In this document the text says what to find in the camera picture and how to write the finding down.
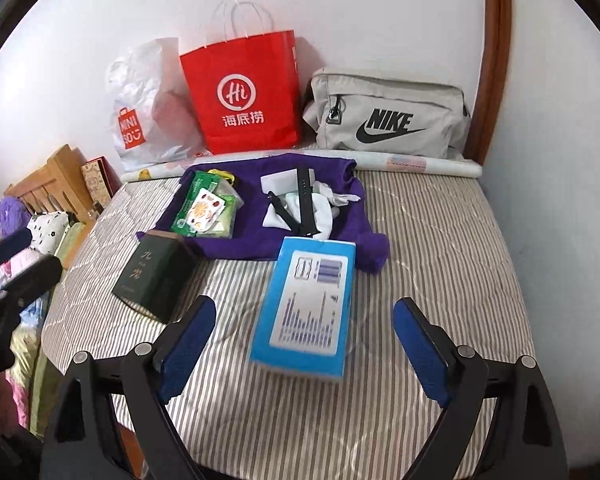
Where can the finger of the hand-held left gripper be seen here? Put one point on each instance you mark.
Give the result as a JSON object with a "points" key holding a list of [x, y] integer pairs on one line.
{"points": [[35, 275], [10, 247]]}

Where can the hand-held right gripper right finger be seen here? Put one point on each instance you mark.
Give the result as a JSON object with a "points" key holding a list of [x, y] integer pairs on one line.
{"points": [[420, 345]]}

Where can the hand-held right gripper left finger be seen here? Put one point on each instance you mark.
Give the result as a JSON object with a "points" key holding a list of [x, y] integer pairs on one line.
{"points": [[187, 345]]}

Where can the sticker card packet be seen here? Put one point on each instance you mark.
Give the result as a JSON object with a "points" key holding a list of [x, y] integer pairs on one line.
{"points": [[202, 210]]}

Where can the green wet wipes packet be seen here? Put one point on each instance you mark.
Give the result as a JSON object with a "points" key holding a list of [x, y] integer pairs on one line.
{"points": [[195, 182]]}

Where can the white fabric glove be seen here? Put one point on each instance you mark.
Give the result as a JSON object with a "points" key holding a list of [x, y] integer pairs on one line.
{"points": [[325, 210]]}

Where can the white sponge block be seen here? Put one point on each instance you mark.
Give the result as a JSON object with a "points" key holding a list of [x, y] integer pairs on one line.
{"points": [[280, 181]]}

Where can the person's left forearm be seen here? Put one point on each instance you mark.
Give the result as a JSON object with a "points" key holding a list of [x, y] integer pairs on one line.
{"points": [[5, 455]]}

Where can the purple fuzzy cushion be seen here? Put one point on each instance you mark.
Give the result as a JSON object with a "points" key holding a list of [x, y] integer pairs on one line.
{"points": [[12, 210]]}

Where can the white dotted pillow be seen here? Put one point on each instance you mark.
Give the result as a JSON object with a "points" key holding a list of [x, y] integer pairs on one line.
{"points": [[50, 230]]}

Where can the dark green tin box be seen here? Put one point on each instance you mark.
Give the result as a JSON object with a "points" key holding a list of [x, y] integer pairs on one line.
{"points": [[150, 275]]}

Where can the striped quilted mattress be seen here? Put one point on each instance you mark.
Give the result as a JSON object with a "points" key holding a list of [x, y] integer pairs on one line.
{"points": [[430, 260]]}

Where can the wooden headboard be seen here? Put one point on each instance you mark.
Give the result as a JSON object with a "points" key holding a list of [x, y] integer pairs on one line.
{"points": [[60, 170]]}

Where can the brown patterned book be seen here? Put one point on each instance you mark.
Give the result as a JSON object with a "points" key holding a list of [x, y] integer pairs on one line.
{"points": [[97, 177]]}

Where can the blue cardboard box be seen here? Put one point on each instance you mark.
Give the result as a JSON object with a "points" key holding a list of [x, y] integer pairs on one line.
{"points": [[305, 310]]}

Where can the purple cloth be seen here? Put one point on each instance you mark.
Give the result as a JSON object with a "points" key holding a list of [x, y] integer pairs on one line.
{"points": [[250, 230]]}

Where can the patterned paper roll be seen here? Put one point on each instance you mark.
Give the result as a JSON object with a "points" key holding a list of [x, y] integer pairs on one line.
{"points": [[430, 164]]}

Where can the white plastic shopping bag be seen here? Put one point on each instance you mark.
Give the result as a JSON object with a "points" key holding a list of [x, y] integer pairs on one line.
{"points": [[145, 85]]}

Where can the grey sling bag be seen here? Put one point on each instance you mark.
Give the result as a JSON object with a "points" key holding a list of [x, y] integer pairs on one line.
{"points": [[405, 92]]}

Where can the red paper bag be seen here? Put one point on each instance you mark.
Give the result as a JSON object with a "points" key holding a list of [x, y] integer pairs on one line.
{"points": [[272, 60]]}

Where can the wooden door frame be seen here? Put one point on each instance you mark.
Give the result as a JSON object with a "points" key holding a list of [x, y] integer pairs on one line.
{"points": [[495, 60]]}

